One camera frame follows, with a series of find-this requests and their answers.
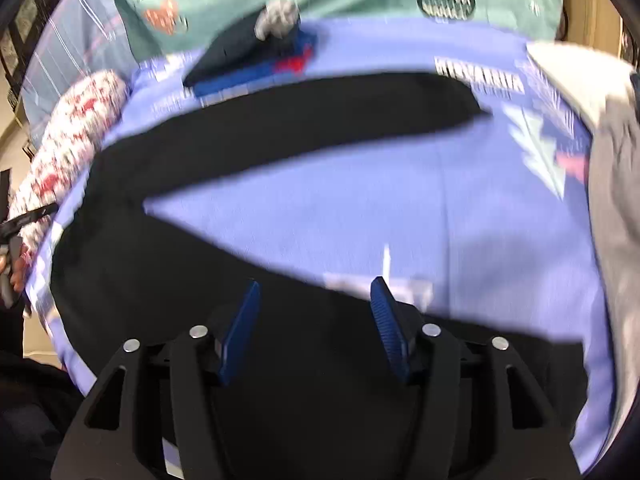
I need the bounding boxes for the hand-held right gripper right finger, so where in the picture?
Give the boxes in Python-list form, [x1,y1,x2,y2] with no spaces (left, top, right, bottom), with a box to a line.
[369,276,585,480]

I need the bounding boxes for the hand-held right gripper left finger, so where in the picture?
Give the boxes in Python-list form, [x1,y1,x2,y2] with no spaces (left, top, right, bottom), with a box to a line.
[51,280,263,480]

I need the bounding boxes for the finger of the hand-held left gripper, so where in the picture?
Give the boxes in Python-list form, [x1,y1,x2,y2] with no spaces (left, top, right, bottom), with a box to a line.
[0,203,57,242]

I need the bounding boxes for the black pants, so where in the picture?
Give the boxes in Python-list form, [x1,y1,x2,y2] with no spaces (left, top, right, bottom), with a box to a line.
[50,72,590,480]

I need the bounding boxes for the red white floral bolster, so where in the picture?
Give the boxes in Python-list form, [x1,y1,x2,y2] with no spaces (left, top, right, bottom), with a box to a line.
[7,67,132,271]

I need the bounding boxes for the purple printed bed sheet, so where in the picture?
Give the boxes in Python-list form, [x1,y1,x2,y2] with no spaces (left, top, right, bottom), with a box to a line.
[25,17,621,480]

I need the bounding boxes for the blue-grey plaid pillow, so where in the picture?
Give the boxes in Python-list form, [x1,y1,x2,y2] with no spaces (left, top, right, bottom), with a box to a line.
[20,0,166,146]

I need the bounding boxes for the dark cloth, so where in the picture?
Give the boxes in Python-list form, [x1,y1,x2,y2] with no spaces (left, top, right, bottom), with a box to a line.
[0,350,86,480]

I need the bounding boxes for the blue folded garment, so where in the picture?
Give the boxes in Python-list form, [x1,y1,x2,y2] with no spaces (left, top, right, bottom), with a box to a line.
[192,27,319,99]

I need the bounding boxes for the dark navy folded garment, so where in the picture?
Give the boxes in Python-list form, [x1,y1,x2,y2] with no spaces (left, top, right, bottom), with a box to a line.
[182,10,301,88]

